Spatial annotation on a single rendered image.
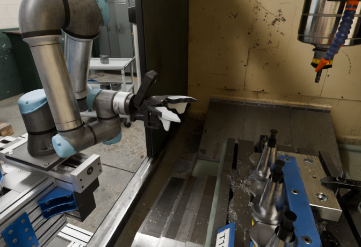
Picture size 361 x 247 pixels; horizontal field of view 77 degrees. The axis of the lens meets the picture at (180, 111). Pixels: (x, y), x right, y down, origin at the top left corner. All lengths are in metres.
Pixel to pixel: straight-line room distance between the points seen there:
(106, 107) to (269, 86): 1.36
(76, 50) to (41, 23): 0.17
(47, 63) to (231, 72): 1.37
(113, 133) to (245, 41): 1.24
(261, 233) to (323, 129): 1.47
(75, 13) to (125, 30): 4.72
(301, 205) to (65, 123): 0.62
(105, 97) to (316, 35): 0.62
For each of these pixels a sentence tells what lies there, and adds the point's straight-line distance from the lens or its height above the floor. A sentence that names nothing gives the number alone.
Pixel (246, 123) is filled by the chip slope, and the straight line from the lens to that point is 1.75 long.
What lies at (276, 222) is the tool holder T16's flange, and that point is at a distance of 0.47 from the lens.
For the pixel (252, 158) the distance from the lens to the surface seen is 0.62.
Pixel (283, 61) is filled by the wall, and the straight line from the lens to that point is 1.80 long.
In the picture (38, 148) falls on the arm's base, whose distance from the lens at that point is 1.03.
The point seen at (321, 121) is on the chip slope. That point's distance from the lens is 1.91.
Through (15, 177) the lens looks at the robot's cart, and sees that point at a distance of 1.15.
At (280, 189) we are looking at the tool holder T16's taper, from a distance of 0.45.
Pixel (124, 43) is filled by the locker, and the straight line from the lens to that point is 5.49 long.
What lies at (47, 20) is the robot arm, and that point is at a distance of 0.71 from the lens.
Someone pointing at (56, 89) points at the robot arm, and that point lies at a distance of 0.72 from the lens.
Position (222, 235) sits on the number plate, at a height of 0.94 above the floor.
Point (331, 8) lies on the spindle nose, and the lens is 0.69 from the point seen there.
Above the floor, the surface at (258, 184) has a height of 1.22.
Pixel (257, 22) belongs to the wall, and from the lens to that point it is 1.75.
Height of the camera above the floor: 1.57
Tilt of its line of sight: 25 degrees down
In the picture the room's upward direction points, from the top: straight up
